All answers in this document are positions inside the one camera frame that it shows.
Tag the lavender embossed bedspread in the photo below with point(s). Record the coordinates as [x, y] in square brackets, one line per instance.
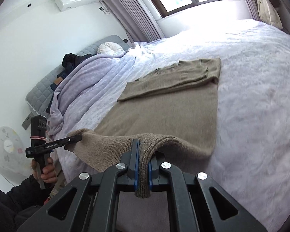
[251, 101]

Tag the person's left forearm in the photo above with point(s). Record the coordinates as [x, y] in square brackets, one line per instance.
[12, 203]

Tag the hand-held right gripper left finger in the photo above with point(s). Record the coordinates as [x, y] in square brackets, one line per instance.
[133, 164]

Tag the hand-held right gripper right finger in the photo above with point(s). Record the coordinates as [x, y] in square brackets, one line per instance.
[153, 174]

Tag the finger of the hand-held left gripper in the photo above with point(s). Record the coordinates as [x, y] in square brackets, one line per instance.
[73, 141]

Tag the fan with floral cover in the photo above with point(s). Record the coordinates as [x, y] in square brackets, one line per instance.
[6, 147]

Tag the grey wall socket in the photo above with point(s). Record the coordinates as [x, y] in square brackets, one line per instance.
[27, 120]

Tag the pile of dark clothes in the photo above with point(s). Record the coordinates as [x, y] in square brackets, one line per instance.
[70, 60]

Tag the brown knit sweater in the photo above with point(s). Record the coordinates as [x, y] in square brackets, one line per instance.
[164, 106]

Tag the beige jacket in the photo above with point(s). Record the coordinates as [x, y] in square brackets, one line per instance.
[265, 9]

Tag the person's left hand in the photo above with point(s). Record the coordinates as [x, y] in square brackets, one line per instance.
[49, 174]

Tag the round white pillow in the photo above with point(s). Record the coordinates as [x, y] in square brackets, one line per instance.
[110, 48]

